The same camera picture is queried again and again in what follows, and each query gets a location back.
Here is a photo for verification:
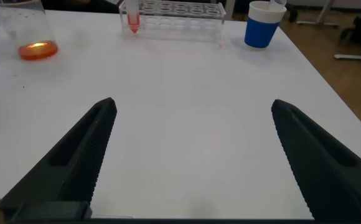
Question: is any clear plastic tube rack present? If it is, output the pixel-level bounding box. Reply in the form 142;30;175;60
118;0;227;44

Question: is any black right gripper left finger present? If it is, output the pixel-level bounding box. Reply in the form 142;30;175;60
1;97;118;215

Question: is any clear glass beaker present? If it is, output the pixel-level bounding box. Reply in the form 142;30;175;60
0;0;59;62

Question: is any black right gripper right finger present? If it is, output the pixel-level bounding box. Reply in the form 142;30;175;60
271;99;361;222

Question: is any blue white paper cup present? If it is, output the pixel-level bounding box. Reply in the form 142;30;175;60
244;0;288;49

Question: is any red pigment test tube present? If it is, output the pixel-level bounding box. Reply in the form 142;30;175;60
124;0;141;34

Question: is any black display stand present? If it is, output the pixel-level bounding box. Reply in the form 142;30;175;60
286;0;299;22

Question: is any man in black shirt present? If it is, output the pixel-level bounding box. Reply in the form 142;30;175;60
40;0;121;14

